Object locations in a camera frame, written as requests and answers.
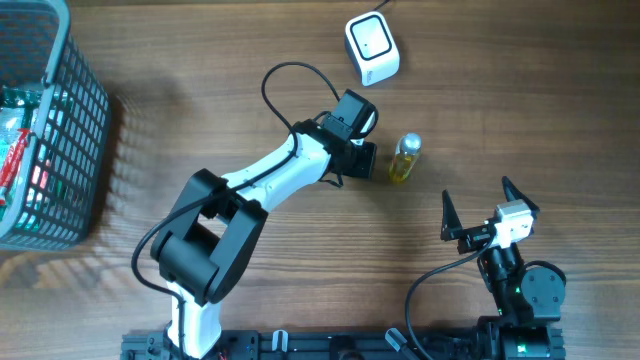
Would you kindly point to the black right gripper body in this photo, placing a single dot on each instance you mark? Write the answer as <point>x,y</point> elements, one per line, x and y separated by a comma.
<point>473,238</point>

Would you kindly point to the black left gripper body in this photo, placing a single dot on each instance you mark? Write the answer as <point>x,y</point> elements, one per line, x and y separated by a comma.
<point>362,161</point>

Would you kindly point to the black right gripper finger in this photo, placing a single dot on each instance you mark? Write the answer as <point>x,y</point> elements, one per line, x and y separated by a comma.
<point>450,219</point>
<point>512,193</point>

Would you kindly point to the yellow oil bottle silver cap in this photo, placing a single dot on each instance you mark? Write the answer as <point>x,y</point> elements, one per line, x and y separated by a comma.
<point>408,150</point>

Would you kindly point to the green wipes packet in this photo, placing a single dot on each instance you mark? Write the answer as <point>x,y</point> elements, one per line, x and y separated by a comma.
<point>19,107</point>

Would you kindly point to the red white candy stick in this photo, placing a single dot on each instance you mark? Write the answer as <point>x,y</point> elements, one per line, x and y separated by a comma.
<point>12,163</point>

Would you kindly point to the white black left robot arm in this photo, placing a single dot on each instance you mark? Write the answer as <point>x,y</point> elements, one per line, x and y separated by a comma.
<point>206,243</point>

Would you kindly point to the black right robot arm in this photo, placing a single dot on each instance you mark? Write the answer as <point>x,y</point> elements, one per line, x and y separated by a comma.
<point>528,295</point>

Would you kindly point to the white barcode scanner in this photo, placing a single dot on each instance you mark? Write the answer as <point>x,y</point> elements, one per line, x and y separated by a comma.
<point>371,48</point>

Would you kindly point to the dark mesh shopping basket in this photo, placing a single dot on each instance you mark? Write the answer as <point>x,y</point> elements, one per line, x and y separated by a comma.
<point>59,172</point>

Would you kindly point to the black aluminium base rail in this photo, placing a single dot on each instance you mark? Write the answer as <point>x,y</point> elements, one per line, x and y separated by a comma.
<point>350,345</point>

